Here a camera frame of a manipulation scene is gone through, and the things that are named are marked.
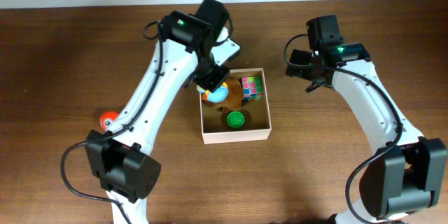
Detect orange and blue duck toy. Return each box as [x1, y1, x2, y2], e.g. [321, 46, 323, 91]
[197, 83, 229, 103]

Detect green round plastic toy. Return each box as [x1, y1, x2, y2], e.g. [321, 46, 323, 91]
[226, 111, 245, 129]

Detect red ball with eye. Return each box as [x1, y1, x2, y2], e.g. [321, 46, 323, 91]
[99, 111, 119, 130]

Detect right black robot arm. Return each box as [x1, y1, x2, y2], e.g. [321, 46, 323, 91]
[284, 15, 447, 223]

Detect multicoloured puzzle cube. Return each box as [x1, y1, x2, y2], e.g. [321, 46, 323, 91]
[241, 76, 264, 102]

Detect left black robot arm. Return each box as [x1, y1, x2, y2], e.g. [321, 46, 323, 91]
[85, 0, 240, 223]

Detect brown plush bear toy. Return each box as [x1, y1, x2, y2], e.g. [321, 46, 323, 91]
[202, 78, 244, 113]

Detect white open cardboard box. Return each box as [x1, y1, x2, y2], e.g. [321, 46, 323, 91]
[199, 68, 272, 144]

